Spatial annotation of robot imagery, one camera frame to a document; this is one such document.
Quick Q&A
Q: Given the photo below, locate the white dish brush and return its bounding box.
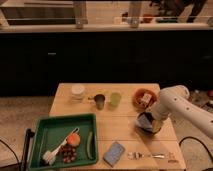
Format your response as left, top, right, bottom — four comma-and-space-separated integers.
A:
41, 127, 80, 166

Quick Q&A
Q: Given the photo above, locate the metal mug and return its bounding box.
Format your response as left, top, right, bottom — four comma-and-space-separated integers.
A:
88, 94, 105, 110

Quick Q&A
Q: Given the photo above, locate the black chair frame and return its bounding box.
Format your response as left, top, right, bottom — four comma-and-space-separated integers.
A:
0, 129, 35, 171

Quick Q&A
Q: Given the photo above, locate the red grape bunch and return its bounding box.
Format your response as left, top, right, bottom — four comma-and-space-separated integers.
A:
59, 145, 77, 163

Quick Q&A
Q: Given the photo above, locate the green cucumber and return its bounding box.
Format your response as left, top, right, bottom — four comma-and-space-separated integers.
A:
86, 132, 93, 160

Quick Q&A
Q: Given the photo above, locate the green plastic cup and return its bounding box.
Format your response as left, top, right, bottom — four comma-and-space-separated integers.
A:
110, 92, 121, 107

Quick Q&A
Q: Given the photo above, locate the orange fruit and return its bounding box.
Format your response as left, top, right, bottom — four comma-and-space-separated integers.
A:
67, 133, 81, 147

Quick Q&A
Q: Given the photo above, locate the black cable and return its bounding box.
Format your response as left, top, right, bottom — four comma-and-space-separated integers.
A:
178, 136, 213, 171

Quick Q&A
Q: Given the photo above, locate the green plastic tray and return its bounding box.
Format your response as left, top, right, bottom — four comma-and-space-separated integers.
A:
28, 113, 99, 171

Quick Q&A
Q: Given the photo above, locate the dark cabinet counter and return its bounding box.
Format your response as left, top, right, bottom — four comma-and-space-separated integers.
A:
0, 26, 213, 96

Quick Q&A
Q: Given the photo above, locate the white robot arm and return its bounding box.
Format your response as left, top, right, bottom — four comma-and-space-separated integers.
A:
149, 85, 213, 139

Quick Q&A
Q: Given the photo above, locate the blue sponge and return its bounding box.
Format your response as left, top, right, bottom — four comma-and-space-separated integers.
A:
103, 142, 125, 167

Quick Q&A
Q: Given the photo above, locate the grey blue towel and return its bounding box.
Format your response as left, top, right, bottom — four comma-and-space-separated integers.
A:
135, 112, 153, 132

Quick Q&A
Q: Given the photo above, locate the silver fork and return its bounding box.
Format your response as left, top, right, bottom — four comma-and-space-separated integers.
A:
127, 152, 165, 160

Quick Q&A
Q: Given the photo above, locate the white sponge block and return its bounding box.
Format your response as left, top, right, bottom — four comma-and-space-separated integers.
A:
141, 93, 152, 106

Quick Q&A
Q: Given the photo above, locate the orange bowl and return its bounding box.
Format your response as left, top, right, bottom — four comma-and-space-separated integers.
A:
132, 88, 157, 110

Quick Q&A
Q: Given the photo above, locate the white stacked bowl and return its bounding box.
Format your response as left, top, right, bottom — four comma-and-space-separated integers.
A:
71, 84, 85, 100

